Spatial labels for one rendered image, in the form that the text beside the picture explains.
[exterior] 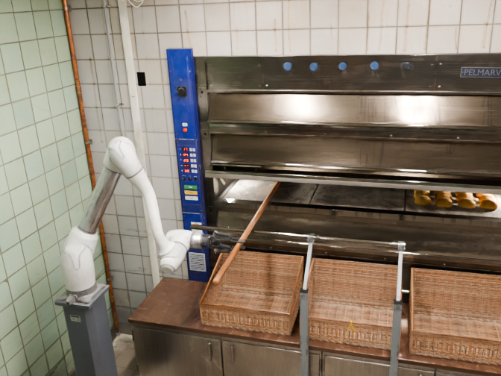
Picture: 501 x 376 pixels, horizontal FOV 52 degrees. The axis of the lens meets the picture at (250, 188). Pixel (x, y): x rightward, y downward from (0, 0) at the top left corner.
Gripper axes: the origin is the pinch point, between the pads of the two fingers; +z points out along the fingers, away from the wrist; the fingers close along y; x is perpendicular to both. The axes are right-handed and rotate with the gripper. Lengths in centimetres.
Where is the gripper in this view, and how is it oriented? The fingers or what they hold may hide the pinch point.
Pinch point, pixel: (238, 244)
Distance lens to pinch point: 276.9
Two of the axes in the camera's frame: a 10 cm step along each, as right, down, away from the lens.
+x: -2.7, 3.5, -9.0
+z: 9.6, 0.5, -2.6
